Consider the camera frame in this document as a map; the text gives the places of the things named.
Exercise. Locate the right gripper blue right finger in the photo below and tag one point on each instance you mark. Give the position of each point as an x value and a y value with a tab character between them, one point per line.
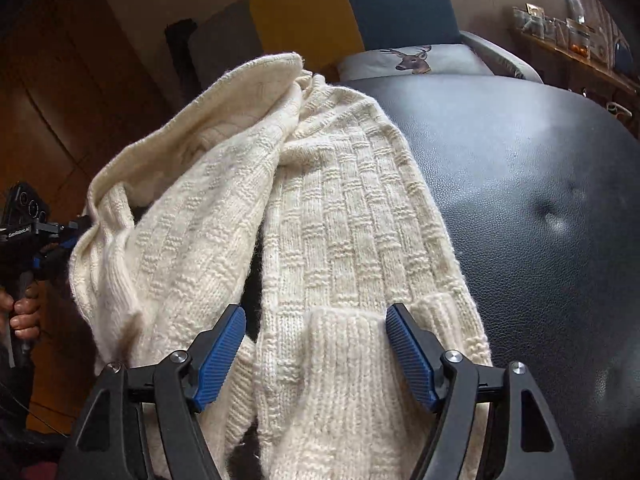
444	382

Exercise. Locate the cream knitted sweater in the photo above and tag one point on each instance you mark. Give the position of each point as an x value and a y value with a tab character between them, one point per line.
271	160

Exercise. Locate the right beige curtain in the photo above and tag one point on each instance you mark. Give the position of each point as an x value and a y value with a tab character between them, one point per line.
594	14

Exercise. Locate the deer print cushion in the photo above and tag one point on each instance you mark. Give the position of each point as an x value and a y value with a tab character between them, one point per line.
447	59

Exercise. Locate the jar with oranges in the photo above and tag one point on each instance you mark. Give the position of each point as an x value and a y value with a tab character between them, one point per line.
578	38

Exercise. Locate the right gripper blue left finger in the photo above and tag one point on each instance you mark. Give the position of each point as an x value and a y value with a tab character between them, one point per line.
185	383

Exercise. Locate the wooden side table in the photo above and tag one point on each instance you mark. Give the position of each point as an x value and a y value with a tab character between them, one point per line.
567	70

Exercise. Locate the person left hand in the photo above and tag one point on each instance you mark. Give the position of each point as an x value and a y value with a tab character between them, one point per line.
26	311

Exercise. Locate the grey yellow blue armchair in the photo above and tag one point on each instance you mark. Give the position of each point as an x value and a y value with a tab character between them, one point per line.
323	32

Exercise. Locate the blue bag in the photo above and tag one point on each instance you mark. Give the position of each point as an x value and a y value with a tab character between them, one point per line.
623	60

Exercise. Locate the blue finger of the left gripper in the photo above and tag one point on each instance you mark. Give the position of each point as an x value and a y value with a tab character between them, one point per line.
55	252

